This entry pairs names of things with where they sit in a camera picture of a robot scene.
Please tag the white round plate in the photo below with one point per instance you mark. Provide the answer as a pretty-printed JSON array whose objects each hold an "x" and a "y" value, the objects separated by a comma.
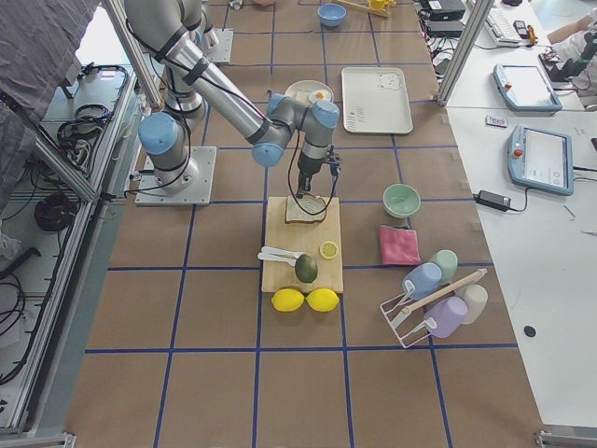
[{"x": 306, "y": 85}]

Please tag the white wire cup rack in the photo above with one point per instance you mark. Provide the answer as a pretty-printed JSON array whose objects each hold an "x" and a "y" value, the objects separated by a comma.
[{"x": 405, "y": 317}]

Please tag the aluminium frame post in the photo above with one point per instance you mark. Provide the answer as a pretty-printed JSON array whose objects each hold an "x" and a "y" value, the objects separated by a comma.
[{"x": 473, "y": 26}]

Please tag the white plastic cutlery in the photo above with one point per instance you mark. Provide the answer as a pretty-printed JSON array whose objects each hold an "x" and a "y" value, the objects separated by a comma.
[{"x": 270, "y": 253}]

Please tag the blue bowl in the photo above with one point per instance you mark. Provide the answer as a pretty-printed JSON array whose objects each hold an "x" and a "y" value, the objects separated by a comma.
[{"x": 331, "y": 15}]

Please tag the green mug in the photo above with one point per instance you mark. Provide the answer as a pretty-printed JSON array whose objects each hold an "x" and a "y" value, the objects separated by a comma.
[{"x": 447, "y": 261}]

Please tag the wooden cup rack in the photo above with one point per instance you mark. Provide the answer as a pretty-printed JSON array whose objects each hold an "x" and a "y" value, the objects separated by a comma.
[{"x": 380, "y": 8}]

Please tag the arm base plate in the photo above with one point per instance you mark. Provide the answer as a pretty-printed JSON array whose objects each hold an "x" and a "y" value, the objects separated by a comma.
[
  {"x": 194, "y": 186},
  {"x": 217, "y": 45}
]

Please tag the purple mug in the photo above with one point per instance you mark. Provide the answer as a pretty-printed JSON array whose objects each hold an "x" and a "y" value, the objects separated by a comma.
[{"x": 445, "y": 317}]

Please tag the lemon slice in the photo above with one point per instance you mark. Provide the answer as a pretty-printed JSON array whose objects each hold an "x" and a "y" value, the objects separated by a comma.
[{"x": 329, "y": 250}]

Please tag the bread slice on plate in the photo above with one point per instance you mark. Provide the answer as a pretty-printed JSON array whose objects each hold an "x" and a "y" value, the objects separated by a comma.
[{"x": 304, "y": 96}]

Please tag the white bear tray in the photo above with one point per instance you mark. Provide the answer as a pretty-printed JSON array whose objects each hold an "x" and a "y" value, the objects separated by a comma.
[{"x": 375, "y": 100}]

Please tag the blue mug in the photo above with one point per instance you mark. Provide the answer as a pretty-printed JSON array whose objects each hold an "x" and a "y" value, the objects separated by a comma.
[{"x": 421, "y": 281}]

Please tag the pink cloth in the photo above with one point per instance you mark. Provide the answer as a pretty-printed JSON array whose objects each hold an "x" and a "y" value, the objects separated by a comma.
[{"x": 399, "y": 246}]

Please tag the beige mug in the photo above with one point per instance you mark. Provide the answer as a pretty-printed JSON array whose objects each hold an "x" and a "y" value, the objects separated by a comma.
[{"x": 475, "y": 297}]

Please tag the avocado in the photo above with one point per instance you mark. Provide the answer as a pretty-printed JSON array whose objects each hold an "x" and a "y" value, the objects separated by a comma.
[{"x": 306, "y": 269}]

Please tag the wooden cutting board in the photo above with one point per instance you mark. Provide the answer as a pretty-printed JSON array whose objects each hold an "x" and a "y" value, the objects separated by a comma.
[{"x": 302, "y": 237}]

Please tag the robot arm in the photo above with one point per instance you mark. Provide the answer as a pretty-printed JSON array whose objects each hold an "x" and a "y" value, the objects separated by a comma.
[{"x": 174, "y": 33}]

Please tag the left whole lemon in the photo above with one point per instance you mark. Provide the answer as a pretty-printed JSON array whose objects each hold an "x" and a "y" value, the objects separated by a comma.
[{"x": 287, "y": 300}]

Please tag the black power adapter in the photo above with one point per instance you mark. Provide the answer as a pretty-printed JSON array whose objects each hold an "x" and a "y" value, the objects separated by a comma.
[{"x": 493, "y": 200}]

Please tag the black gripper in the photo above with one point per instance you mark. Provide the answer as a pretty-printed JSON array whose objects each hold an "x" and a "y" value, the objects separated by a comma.
[{"x": 308, "y": 166}]

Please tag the whole lemon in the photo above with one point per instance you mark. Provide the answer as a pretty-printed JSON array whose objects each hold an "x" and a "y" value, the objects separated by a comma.
[
  {"x": 287, "y": 300},
  {"x": 323, "y": 300}
]

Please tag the teach pendant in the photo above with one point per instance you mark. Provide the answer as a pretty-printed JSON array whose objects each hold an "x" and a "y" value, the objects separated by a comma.
[
  {"x": 541, "y": 159},
  {"x": 525, "y": 89}
]

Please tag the green bowl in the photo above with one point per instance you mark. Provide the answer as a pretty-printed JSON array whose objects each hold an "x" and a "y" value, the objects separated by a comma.
[{"x": 401, "y": 201}]

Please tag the right whole lemon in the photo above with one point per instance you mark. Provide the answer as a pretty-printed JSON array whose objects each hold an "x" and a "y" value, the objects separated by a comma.
[{"x": 323, "y": 300}]

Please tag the near teach pendant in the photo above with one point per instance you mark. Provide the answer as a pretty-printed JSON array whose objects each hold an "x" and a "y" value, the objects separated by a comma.
[{"x": 541, "y": 159}]

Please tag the white bread slice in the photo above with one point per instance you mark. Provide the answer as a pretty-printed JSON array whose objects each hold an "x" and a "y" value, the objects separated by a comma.
[{"x": 306, "y": 209}]

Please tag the fried egg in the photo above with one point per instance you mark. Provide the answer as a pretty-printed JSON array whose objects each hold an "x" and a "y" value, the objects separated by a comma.
[{"x": 318, "y": 95}]

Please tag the far teach pendant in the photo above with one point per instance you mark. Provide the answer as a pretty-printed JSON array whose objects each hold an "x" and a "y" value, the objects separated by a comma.
[{"x": 525, "y": 89}]

